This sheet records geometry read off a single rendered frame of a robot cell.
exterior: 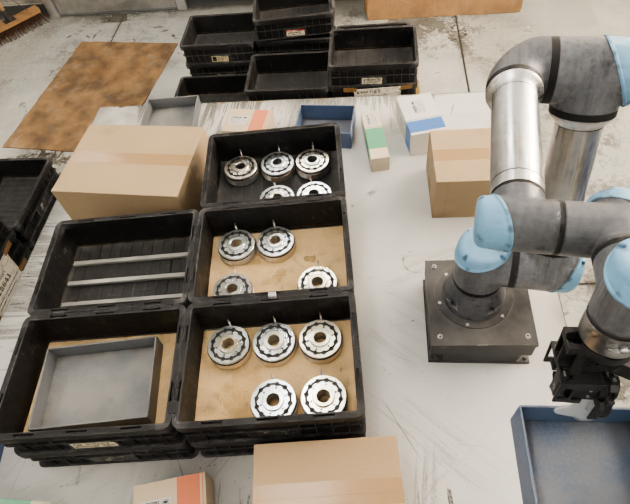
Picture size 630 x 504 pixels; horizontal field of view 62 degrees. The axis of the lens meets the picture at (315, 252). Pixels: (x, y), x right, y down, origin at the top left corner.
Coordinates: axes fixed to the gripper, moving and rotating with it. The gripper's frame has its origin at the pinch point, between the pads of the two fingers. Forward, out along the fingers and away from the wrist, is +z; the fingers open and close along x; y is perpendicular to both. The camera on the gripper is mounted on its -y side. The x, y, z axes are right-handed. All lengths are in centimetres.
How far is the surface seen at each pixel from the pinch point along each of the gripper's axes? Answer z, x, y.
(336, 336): 22, -28, 43
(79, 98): 79, -241, 227
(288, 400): 24, -12, 52
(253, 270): 22, -48, 67
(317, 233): 21, -61, 50
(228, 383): 27, -16, 67
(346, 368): 26, -21, 40
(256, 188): 19, -78, 71
